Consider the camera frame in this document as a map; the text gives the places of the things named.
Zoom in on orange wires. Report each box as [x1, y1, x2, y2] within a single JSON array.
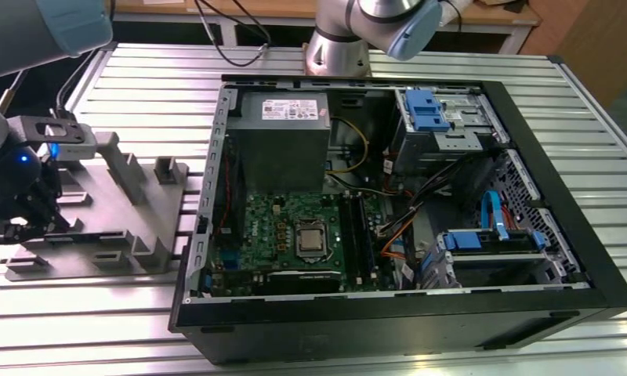
[[379, 231, 415, 260]]

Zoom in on black open PC case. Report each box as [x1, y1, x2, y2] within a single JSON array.
[[166, 73, 627, 367]]

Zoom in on empty blue disk carrier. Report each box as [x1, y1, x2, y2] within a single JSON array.
[[404, 89, 451, 133]]

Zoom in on red data cable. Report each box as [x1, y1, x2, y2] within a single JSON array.
[[504, 204, 527, 236]]

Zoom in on grey power supply unit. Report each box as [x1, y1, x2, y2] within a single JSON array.
[[228, 92, 331, 196]]

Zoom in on CPU socket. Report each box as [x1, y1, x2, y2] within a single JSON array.
[[291, 215, 335, 264]]

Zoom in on black camera cable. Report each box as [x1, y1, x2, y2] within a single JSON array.
[[56, 50, 104, 121]]

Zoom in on hard disk in blue carrier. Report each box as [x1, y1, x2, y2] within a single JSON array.
[[436, 229, 548, 258]]

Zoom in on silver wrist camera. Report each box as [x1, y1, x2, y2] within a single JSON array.
[[6, 114, 98, 161]]

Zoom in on blue data cable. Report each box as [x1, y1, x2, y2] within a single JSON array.
[[479, 190, 512, 241]]

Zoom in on black cable bundle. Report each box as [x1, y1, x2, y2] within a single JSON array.
[[379, 150, 503, 236]]

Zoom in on wooden workbench white frame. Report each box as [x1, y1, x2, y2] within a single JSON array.
[[108, 0, 543, 56]]

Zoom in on yellow wire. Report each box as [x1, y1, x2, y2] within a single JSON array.
[[325, 116, 372, 175]]

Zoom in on black graphics card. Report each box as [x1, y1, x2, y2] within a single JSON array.
[[253, 268, 344, 297]]

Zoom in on grey parts rack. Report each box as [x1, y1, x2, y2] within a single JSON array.
[[2, 131, 208, 283]]

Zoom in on green motherboard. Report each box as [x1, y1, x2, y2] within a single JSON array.
[[205, 191, 397, 295]]

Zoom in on brown wooden cabinet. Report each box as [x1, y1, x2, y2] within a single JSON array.
[[519, 0, 627, 109]]

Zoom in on black case fan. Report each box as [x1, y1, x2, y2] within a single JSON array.
[[212, 132, 248, 240]]

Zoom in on silver CPU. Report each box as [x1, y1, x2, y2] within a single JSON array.
[[297, 229, 328, 251]]

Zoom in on black RAM slot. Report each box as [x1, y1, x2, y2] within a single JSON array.
[[349, 192, 365, 285], [340, 190, 355, 286]]

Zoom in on silver drive cage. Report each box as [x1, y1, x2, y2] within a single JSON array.
[[393, 88, 508, 177]]

